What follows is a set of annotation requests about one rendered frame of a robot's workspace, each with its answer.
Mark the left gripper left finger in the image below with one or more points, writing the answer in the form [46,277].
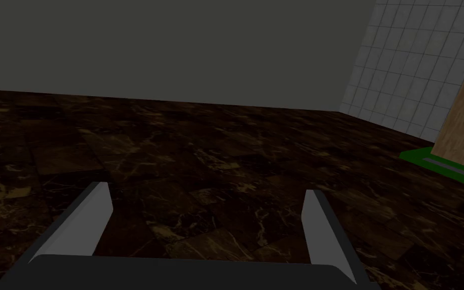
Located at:
[80,223]

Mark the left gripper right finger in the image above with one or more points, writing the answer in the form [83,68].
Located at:
[325,233]

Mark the green mat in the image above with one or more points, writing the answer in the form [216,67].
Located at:
[437,165]

